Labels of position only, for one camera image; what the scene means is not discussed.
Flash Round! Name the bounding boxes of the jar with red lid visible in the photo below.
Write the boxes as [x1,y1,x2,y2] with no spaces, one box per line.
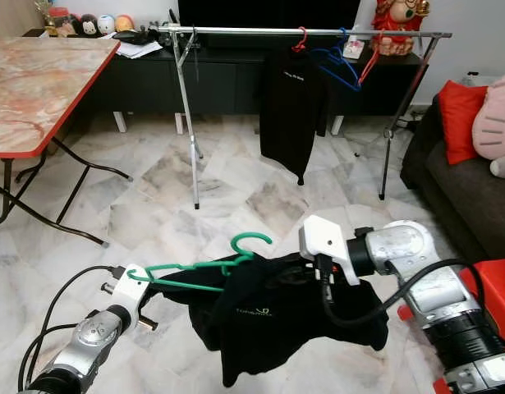
[49,7,71,37]

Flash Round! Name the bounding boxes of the red plastic hanger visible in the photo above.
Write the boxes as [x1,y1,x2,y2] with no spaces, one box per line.
[358,30,381,86]

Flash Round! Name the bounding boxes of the black t-shirt green logo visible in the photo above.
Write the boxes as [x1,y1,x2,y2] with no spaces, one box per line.
[168,250,391,388]

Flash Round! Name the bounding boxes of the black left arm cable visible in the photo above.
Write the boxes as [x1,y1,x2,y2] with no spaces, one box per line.
[17,264,123,394]

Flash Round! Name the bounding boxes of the dark grey sofa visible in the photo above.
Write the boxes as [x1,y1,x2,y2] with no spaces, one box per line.
[400,93,505,263]

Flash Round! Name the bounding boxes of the white papers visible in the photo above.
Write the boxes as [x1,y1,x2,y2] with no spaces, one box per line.
[118,40,164,60]

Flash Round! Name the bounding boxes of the black white round figurine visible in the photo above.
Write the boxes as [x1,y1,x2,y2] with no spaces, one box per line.
[80,15,100,37]

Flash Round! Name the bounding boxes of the black t-shirt small white print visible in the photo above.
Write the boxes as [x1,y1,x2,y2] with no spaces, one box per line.
[256,48,329,186]

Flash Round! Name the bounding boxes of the white pink tissue box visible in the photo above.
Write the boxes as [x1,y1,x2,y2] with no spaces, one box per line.
[342,36,363,60]

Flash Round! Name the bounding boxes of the blue plastic hanger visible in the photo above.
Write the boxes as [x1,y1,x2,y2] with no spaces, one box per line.
[314,28,362,92]

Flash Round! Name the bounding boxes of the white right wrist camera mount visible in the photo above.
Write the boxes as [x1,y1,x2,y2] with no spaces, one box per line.
[299,215,360,286]

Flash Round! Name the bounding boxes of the black flat television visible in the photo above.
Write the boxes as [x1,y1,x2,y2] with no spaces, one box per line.
[178,0,361,30]

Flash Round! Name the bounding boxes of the red laughing Buddha statue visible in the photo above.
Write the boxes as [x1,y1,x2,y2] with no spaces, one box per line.
[371,0,432,57]

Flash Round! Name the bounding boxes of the red cushion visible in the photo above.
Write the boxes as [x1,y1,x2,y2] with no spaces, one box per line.
[438,80,489,166]

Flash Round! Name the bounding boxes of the pink plastic hanger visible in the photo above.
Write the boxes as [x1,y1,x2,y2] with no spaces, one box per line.
[292,26,309,53]

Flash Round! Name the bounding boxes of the marble pattern folding table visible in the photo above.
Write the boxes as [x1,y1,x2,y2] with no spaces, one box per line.
[0,36,135,248]

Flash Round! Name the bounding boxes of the pink cat plush pillow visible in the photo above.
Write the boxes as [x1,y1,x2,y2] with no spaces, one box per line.
[471,73,505,180]

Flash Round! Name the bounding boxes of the green plastic hanger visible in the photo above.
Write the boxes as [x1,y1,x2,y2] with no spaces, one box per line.
[127,232,274,293]

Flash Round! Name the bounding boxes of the black TV cabinet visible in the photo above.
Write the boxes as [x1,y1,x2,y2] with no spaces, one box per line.
[29,29,423,135]

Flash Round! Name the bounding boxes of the silver metal clothes rack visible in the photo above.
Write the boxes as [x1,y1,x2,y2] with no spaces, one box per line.
[158,23,453,211]

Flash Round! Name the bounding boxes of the red plastic stool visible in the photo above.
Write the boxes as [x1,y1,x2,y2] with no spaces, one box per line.
[397,258,505,394]

